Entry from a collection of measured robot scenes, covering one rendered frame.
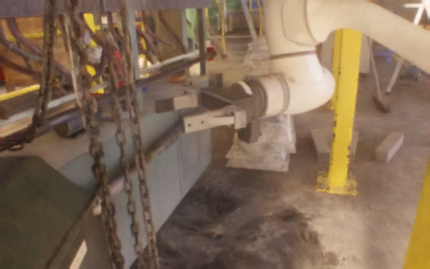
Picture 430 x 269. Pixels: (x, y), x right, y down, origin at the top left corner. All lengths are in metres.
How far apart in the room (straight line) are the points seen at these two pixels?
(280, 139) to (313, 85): 1.51
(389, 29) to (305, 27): 0.15
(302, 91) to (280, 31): 0.13
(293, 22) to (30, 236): 0.57
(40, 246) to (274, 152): 1.94
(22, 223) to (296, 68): 0.55
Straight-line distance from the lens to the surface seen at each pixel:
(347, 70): 1.85
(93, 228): 0.51
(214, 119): 0.55
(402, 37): 0.65
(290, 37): 0.70
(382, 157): 2.49
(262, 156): 2.23
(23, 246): 0.40
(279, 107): 0.68
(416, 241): 0.26
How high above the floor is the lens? 1.02
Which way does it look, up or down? 21 degrees down
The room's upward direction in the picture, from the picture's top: 2 degrees counter-clockwise
